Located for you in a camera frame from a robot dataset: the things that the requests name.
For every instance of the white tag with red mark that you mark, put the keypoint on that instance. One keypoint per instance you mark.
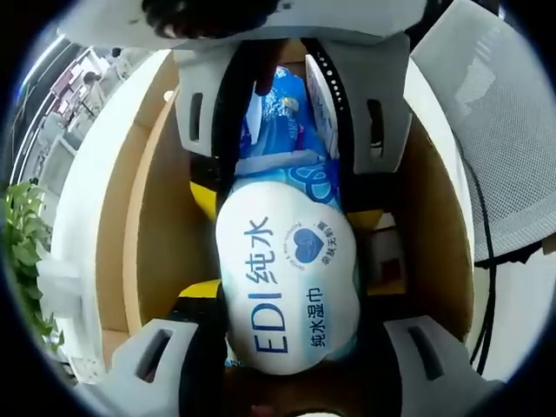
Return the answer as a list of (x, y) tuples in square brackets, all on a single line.
[(388, 269)]

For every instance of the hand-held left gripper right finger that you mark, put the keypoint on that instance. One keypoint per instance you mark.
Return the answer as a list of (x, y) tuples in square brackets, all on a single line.
[(434, 352)]

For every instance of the green plant in white pot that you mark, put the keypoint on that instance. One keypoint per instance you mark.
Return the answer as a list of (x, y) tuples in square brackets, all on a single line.
[(26, 234)]

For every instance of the brown cardboard shoe box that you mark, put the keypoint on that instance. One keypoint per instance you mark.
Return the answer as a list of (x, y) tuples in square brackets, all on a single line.
[(165, 226)]

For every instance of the person's right hand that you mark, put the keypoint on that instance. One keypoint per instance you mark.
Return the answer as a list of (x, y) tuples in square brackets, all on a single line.
[(268, 69)]

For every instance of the grey mesh chair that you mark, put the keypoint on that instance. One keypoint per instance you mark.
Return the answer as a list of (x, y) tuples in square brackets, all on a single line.
[(499, 130)]

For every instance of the person's left hand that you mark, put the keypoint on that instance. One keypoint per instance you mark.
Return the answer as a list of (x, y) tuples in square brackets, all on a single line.
[(260, 410)]

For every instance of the white blue wet wipes pack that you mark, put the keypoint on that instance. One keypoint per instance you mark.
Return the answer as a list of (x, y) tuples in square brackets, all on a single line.
[(282, 269)]

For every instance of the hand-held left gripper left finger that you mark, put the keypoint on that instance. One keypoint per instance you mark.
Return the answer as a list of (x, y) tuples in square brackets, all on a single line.
[(152, 352)]

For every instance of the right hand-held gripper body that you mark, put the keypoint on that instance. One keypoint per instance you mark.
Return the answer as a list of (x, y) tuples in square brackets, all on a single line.
[(347, 21)]

